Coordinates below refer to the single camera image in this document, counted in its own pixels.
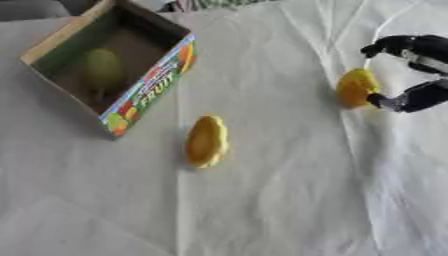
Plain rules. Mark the yellow oval toy fruit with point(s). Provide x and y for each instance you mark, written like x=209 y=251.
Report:
x=206 y=141

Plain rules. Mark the yellow round toy fruit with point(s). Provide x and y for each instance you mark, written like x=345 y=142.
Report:
x=354 y=87

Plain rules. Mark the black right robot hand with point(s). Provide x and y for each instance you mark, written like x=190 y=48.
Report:
x=429 y=95

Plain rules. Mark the cardboard box with fruit print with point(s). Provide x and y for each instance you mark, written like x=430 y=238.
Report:
x=146 y=80

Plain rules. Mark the green toy fruit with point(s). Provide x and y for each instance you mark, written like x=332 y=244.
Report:
x=102 y=67

